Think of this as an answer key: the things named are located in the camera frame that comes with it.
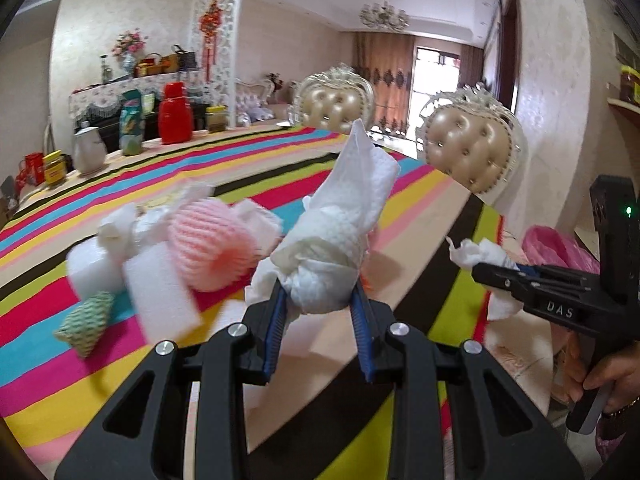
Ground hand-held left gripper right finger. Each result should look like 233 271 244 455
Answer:
350 285 583 480

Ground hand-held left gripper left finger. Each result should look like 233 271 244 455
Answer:
55 277 288 480

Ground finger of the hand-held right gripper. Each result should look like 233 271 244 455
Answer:
471 261 591 322
517 263 603 288

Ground pink plastic bag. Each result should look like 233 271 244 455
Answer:
521 225 601 277

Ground small white tissue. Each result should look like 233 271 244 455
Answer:
446 236 522 322

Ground white paper towel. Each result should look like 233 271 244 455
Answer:
244 119 401 316

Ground white foam block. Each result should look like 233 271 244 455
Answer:
66 236 132 307
122 241 204 345

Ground person's right forearm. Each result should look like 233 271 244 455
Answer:
595 402 640 463

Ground person's right hand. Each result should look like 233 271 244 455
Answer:
565 337 640 415

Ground pink foam fruit net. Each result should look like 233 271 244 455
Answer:
167 198 262 293

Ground striped tablecloth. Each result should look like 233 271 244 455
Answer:
0 125 507 480

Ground ornate padded dining chair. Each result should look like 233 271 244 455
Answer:
294 63 377 137
416 84 527 207

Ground white crumpled plastic bag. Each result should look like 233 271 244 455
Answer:
97 182 217 262

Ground green foam fruit net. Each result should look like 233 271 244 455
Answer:
54 290 117 359

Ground glass jar with yellow lid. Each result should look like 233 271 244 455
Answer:
205 105 229 134

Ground ornate pink sofa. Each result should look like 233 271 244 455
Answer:
234 76 297 127

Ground red thermos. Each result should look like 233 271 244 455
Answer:
159 82 194 144

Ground dark wooden sideboard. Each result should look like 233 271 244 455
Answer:
75 100 211 153

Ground brown curtains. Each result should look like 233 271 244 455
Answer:
351 31 482 137

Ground green snack bag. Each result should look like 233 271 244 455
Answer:
119 89 146 156

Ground white teapot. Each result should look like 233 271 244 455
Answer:
72 125 109 177

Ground yellow label jar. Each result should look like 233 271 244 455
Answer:
42 151 66 189

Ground black handbag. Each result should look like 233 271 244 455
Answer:
171 45 199 72

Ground floral lace cloth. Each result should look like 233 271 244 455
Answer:
68 71 201 121

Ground red gift basket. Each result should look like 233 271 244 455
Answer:
133 52 161 79

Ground white lattice screen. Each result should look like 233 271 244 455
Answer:
191 0 247 127

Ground chandelier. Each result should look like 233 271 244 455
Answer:
359 0 410 32

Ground red knot decoration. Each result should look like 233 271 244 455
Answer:
198 0 224 69

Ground vase with pink flowers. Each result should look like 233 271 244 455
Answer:
111 30 149 79

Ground dark wooden door frame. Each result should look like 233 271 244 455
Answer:
481 0 524 122

